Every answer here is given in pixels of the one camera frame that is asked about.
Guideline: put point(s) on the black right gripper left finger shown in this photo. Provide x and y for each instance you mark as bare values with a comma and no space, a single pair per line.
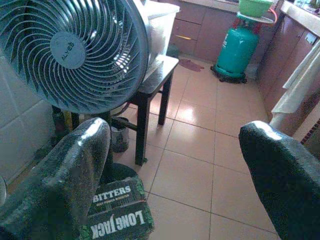
70,175

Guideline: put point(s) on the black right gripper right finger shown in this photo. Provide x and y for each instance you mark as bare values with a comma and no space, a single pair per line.
287,187

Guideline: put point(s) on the dark small bucket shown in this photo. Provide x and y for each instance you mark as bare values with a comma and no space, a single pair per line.
119,140

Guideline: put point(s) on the green Long Jack Bitters carton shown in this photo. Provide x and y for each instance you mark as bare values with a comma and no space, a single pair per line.
117,220

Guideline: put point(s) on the white hanging cloth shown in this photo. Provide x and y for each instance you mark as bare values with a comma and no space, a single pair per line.
300,85

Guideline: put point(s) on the grey round electric fan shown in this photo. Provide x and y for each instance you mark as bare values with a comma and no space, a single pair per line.
67,50

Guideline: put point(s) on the brown cabinet with pale counter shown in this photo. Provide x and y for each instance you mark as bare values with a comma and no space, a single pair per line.
280,62

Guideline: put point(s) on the dark wooden stool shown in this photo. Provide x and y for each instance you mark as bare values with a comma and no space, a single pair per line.
160,72

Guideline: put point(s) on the green gas cylinder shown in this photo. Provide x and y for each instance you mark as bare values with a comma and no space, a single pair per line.
236,50

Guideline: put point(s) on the maroon floor cloth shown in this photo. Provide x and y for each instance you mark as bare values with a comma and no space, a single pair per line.
191,64

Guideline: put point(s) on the white plastic container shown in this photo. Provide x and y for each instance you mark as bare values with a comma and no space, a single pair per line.
160,32

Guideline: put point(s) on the round grey tray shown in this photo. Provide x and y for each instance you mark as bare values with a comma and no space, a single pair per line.
250,19

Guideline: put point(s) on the brown kitchen cabinet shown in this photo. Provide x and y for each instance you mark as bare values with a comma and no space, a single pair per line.
200,37

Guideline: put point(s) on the green plastic basin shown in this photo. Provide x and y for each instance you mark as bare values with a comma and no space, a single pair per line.
255,8

